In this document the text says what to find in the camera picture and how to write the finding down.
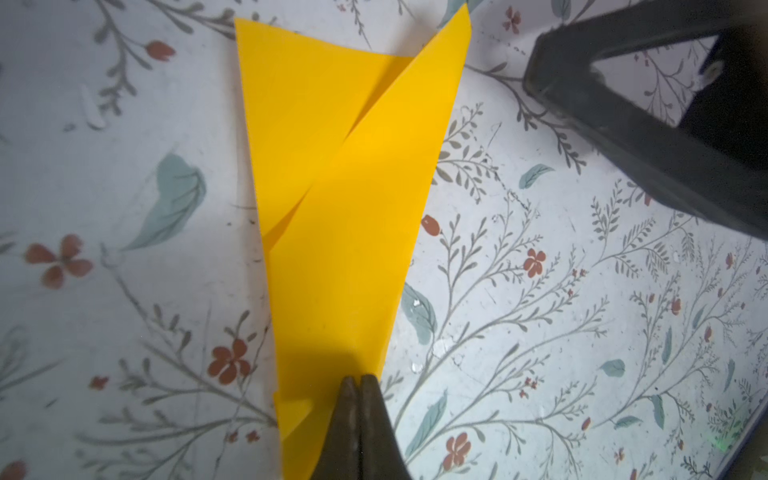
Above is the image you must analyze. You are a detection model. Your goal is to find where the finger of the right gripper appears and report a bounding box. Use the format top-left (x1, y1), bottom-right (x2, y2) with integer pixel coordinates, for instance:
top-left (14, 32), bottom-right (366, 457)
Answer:
top-left (523, 1), bottom-right (767, 239)

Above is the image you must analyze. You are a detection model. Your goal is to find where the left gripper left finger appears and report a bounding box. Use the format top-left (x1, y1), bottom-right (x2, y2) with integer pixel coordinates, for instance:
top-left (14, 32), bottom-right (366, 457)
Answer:
top-left (311, 377), bottom-right (360, 480)

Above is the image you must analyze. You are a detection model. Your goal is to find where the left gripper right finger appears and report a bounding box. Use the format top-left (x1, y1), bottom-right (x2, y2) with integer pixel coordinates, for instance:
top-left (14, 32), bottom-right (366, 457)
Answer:
top-left (359, 374), bottom-right (411, 480)

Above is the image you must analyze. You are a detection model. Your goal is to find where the yellow square paper sheet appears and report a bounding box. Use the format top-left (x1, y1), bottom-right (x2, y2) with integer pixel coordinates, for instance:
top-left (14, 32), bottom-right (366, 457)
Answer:
top-left (235, 7), bottom-right (471, 479)

